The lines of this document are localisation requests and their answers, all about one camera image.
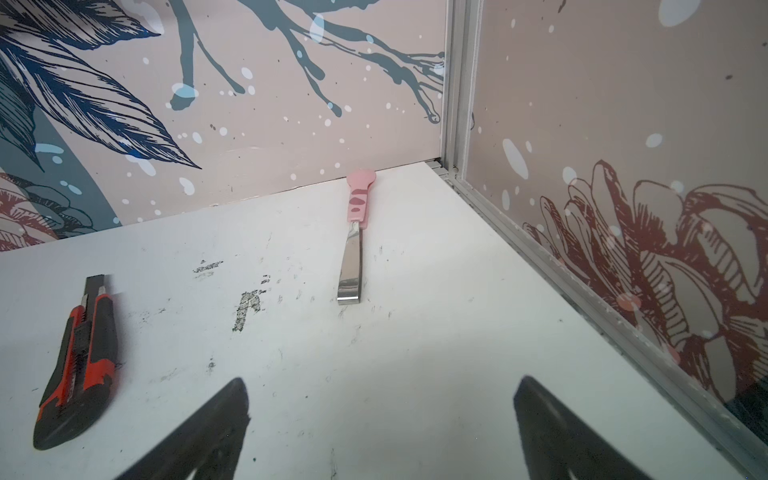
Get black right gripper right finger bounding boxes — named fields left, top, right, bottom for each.
left=513, top=376, right=650, bottom=480

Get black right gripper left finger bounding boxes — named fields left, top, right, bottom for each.
left=120, top=378, right=250, bottom=479

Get red black utility knife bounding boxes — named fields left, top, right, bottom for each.
left=33, top=274, right=119, bottom=451

